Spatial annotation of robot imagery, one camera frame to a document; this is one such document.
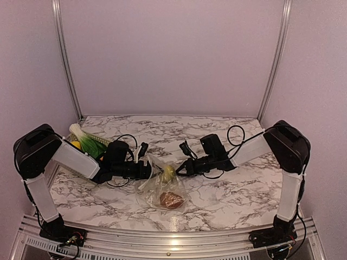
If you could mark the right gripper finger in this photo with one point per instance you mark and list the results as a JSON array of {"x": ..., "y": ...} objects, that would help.
[
  {"x": 182, "y": 172},
  {"x": 185, "y": 164}
]

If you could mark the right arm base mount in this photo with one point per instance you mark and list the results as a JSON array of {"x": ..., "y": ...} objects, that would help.
[{"x": 281, "y": 231}]

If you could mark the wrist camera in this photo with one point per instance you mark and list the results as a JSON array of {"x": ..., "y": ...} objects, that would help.
[
  {"x": 187, "y": 150},
  {"x": 140, "y": 151}
]

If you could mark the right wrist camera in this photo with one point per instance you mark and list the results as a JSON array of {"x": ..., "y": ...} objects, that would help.
[{"x": 187, "y": 150}]

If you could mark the fake yellow corn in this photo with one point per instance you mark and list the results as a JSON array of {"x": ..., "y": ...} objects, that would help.
[{"x": 168, "y": 174}]

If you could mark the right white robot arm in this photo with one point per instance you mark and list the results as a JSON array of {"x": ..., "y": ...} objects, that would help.
[{"x": 291, "y": 149}]

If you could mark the front aluminium table rail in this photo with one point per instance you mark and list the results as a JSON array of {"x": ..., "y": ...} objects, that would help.
[{"x": 107, "y": 243}]

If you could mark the fake green bok choy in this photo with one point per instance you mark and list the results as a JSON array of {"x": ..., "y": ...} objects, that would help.
[{"x": 92, "y": 147}]

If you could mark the clear polka dot zip bag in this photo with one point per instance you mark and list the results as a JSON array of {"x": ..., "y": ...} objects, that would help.
[{"x": 149, "y": 190}]

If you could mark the right aluminium frame post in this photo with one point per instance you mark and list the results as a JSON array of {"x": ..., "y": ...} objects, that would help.
[{"x": 279, "y": 50}]

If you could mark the left aluminium frame post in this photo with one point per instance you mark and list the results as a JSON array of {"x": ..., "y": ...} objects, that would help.
[{"x": 56, "y": 7}]

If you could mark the fake yellow lemon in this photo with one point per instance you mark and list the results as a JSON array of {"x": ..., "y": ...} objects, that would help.
[{"x": 76, "y": 144}]

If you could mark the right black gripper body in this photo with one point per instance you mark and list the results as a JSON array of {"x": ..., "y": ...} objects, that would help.
[{"x": 198, "y": 169}]

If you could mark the aluminium frame post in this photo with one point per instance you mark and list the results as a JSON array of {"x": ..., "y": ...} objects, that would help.
[
  {"x": 56, "y": 7},
  {"x": 279, "y": 50}
]

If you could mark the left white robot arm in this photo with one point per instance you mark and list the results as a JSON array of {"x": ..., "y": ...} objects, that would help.
[{"x": 34, "y": 151}]

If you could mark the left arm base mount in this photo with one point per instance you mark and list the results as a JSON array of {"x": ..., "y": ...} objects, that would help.
[{"x": 56, "y": 230}]

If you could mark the pale green plastic basket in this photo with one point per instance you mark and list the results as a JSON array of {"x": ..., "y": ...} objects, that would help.
[{"x": 82, "y": 161}]

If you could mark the fake brown potato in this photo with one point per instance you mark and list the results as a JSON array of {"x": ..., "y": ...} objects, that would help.
[{"x": 170, "y": 200}]

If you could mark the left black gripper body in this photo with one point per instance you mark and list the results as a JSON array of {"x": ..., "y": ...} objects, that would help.
[{"x": 136, "y": 174}]

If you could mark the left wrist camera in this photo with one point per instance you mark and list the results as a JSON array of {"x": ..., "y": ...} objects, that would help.
[{"x": 140, "y": 151}]

